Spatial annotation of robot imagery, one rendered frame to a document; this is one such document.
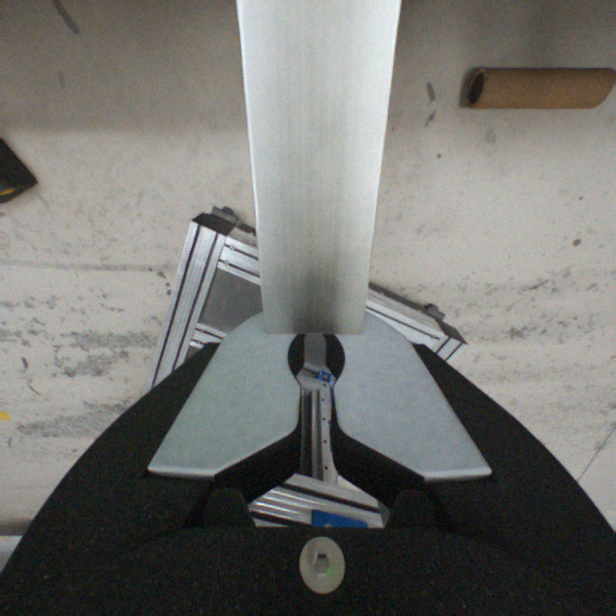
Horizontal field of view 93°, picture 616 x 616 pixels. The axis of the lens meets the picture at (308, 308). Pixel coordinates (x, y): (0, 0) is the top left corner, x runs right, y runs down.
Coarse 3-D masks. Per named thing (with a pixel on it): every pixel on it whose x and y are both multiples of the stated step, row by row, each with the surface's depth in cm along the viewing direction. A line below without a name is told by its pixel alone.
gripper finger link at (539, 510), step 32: (448, 384) 7; (480, 416) 6; (512, 416) 6; (480, 448) 6; (512, 448) 6; (544, 448) 6; (480, 480) 5; (512, 480) 5; (544, 480) 5; (448, 512) 5; (480, 512) 5; (512, 512) 5; (544, 512) 5; (576, 512) 5; (512, 544) 4; (544, 544) 4; (576, 544) 4; (608, 544) 4; (576, 576) 4; (608, 576) 4; (608, 608) 4
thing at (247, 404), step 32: (256, 320) 10; (224, 352) 8; (256, 352) 8; (288, 352) 8; (224, 384) 7; (256, 384) 7; (288, 384) 7; (192, 416) 6; (224, 416) 6; (256, 416) 6; (288, 416) 6; (160, 448) 6; (192, 448) 6; (224, 448) 6; (256, 448) 6; (288, 448) 6; (224, 480) 5; (256, 480) 6
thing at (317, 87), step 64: (256, 0) 5; (320, 0) 5; (384, 0) 5; (256, 64) 6; (320, 64) 6; (384, 64) 6; (256, 128) 6; (320, 128) 6; (384, 128) 6; (256, 192) 7; (320, 192) 7; (320, 256) 8; (320, 320) 9
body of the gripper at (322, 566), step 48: (192, 528) 4; (240, 528) 4; (288, 528) 4; (336, 528) 4; (384, 528) 4; (432, 528) 4; (96, 576) 4; (144, 576) 4; (192, 576) 4; (240, 576) 4; (288, 576) 4; (336, 576) 4; (384, 576) 4; (432, 576) 4; (480, 576) 4; (528, 576) 4
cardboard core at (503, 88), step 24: (480, 72) 70; (504, 72) 68; (528, 72) 68; (552, 72) 68; (576, 72) 68; (600, 72) 68; (480, 96) 70; (504, 96) 69; (528, 96) 69; (552, 96) 69; (576, 96) 69; (600, 96) 69
